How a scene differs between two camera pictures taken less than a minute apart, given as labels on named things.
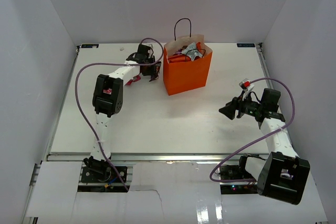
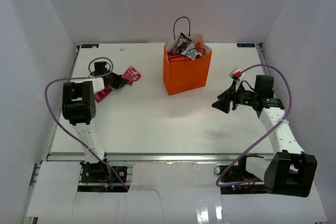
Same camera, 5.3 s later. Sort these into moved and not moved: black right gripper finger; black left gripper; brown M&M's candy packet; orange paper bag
Moved: brown M&M's candy packet; black right gripper finger; black left gripper
Not moved: orange paper bag
